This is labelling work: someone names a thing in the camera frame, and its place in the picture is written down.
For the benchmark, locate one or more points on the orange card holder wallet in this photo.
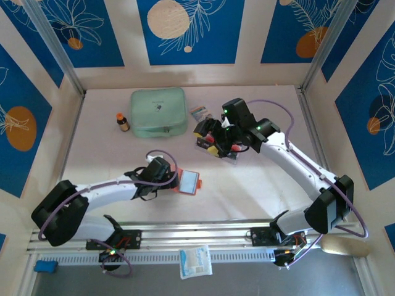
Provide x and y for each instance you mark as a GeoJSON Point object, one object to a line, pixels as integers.
{"type": "Point", "coordinates": [188, 182]}

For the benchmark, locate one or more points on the black card red circle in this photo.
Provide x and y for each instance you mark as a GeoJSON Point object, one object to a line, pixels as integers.
{"type": "Point", "coordinates": [235, 148]}
{"type": "Point", "coordinates": [203, 145]}
{"type": "Point", "coordinates": [209, 137]}

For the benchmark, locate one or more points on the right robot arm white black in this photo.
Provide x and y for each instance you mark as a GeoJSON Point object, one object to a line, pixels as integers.
{"type": "Point", "coordinates": [296, 163]}

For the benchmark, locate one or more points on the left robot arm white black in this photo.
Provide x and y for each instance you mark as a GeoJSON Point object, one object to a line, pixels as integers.
{"type": "Point", "coordinates": [58, 212]}

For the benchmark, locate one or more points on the small colourful printed box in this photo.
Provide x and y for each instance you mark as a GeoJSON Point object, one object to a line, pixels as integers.
{"type": "Point", "coordinates": [199, 111]}

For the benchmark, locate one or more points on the mint green zip pouch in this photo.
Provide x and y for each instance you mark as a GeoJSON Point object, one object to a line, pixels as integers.
{"type": "Point", "coordinates": [157, 111]}

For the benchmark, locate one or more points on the brown bottle orange cap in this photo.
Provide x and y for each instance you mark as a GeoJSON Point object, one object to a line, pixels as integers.
{"type": "Point", "coordinates": [123, 123]}

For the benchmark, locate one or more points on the white blue wipes packet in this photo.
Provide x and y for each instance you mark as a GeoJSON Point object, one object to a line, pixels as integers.
{"type": "Point", "coordinates": [196, 262]}

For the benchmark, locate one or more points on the black controller board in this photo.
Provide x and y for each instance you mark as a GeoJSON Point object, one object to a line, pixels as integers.
{"type": "Point", "coordinates": [106, 257]}
{"type": "Point", "coordinates": [282, 259]}

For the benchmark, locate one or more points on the blue sponge block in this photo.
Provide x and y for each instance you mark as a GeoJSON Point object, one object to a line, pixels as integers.
{"type": "Point", "coordinates": [45, 266]}

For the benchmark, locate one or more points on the tan oval object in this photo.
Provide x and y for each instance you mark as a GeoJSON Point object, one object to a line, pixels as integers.
{"type": "Point", "coordinates": [345, 246]}

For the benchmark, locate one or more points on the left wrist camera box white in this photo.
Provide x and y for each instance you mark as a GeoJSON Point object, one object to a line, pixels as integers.
{"type": "Point", "coordinates": [225, 124]}

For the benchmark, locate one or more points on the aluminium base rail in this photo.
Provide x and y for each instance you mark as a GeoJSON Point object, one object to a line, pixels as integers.
{"type": "Point", "coordinates": [191, 234]}

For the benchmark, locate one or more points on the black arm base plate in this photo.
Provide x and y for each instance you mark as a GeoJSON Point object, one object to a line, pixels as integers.
{"type": "Point", "coordinates": [132, 239]}
{"type": "Point", "coordinates": [259, 235]}

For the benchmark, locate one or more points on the aluminium table side rail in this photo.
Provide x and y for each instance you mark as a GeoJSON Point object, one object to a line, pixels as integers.
{"type": "Point", "coordinates": [70, 145]}
{"type": "Point", "coordinates": [306, 108]}

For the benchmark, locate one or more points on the aluminium frame post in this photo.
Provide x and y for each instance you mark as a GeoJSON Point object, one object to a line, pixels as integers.
{"type": "Point", "coordinates": [55, 46]}
{"type": "Point", "coordinates": [328, 46]}

